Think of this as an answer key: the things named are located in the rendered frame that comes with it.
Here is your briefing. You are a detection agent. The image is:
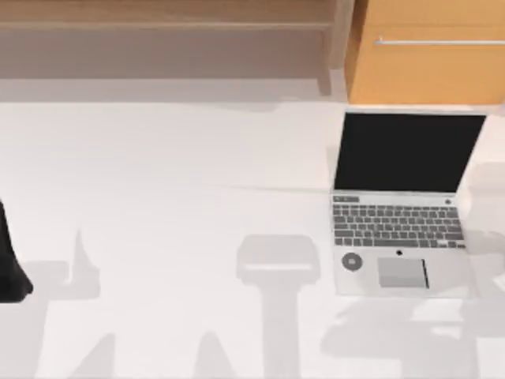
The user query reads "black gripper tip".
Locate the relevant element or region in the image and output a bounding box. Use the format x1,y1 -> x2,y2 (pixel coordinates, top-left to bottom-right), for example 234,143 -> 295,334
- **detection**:
0,201 -> 34,304

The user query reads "long metal handle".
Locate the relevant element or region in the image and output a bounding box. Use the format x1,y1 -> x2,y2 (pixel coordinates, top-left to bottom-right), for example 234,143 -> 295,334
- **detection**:
374,35 -> 505,47

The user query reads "silver open laptop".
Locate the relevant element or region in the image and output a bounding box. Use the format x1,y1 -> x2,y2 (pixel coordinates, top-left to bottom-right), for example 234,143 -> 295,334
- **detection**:
329,106 -> 488,299

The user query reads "wooden open shelf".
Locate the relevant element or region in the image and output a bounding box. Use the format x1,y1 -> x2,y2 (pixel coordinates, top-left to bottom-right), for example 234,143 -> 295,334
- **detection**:
0,0 -> 356,97

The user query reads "wooden cupboard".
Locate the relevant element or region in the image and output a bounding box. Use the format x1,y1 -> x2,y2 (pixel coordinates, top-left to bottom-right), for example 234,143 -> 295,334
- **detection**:
344,0 -> 505,106

